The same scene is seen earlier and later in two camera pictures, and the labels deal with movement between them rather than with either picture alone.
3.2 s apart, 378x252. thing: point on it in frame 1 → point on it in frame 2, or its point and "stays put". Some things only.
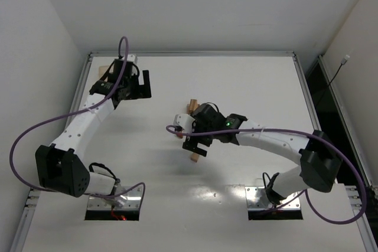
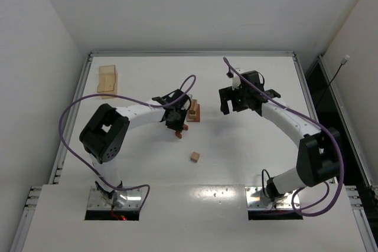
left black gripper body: x=142 y=92 → x=176 y=125
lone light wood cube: x=194 y=157 stays put
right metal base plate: x=257 y=200 stays put
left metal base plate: x=127 y=198 stays put
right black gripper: x=194 y=146 → x=229 y=97
